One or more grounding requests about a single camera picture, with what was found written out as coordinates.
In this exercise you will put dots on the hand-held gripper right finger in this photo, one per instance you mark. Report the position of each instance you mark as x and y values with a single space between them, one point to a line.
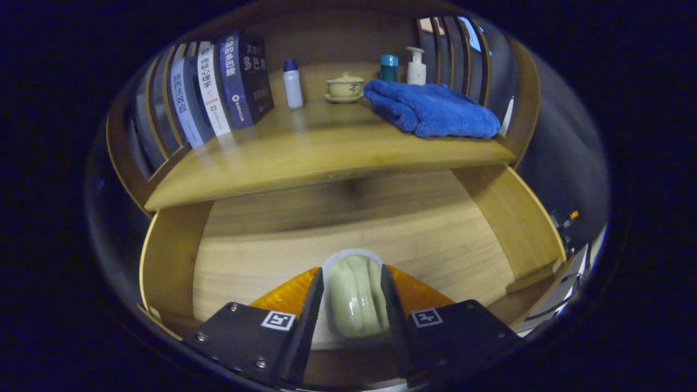
397 326

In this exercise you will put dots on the cream brush with white sponge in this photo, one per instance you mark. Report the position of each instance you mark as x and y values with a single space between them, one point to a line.
356 299

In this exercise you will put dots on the beige lidded teacup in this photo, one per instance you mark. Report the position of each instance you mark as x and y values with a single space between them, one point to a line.
344 87

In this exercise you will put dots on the black backdrop cloth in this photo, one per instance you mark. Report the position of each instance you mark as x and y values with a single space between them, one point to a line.
572 163

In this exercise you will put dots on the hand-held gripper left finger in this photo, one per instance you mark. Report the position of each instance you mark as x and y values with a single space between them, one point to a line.
305 337

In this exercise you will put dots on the white book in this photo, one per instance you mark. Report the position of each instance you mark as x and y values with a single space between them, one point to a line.
213 90

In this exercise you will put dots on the wooden countertop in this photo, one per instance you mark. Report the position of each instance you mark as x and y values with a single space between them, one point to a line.
305 152

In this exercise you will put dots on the dark blue book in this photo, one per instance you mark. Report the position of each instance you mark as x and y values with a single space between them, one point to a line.
245 81

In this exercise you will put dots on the white bottle with blue cap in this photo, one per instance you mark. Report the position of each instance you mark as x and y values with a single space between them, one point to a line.
293 87

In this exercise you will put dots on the wooden cabinet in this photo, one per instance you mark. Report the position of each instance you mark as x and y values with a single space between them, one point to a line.
348 38

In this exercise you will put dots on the wooden drawer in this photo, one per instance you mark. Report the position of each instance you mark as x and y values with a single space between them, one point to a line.
381 239

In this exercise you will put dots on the black equipment with orange clamp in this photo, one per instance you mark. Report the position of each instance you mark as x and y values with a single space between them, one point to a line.
566 220

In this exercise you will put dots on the blue folded towel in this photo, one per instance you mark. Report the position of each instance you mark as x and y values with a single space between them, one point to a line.
430 109

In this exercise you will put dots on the light blue book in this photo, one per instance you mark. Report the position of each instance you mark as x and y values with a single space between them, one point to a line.
182 103

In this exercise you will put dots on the teal capped bottle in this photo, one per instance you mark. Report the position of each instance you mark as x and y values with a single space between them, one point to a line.
389 68

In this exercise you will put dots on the white pump bottle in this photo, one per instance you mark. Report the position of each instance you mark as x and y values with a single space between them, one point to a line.
416 68

